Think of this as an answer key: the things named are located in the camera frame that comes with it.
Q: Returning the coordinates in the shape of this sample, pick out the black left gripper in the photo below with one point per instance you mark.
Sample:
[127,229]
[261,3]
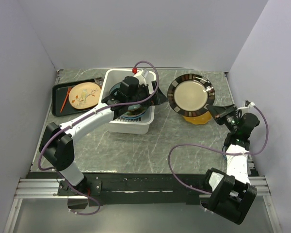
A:
[159,98]

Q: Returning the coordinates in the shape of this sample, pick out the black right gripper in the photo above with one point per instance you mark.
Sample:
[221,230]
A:
[219,111]

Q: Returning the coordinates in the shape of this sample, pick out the clear textured glass plate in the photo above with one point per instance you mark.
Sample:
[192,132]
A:
[135,110]

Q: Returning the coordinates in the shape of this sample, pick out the black striped lacquer plate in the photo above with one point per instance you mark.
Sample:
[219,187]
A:
[190,94]

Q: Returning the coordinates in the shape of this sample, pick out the turquoise polka dot plate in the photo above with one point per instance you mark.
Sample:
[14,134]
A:
[133,117]

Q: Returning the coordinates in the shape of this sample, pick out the dark blue floral plate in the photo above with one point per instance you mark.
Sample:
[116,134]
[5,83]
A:
[114,89]

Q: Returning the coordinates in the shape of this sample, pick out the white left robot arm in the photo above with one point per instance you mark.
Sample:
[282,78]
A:
[57,145]

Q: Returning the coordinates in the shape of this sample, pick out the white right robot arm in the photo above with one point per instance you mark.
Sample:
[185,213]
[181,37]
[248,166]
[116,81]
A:
[232,193]

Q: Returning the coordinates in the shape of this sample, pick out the white plastic bin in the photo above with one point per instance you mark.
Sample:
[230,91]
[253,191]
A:
[124,125]

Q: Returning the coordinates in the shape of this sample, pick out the yellow scalloped plate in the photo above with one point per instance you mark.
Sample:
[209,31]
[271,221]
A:
[199,120]

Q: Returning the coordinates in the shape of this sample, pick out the small clear glass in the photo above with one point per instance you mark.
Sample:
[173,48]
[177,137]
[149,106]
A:
[99,81]

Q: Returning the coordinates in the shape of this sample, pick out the peach bird-painted plate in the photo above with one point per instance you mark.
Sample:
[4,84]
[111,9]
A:
[84,95]

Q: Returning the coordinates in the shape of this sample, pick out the orange chopsticks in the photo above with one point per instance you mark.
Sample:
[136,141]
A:
[65,100]

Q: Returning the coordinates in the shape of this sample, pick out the black serving tray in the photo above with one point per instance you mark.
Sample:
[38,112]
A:
[58,96]

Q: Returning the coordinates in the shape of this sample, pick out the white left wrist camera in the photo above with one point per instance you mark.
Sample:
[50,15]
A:
[143,76]

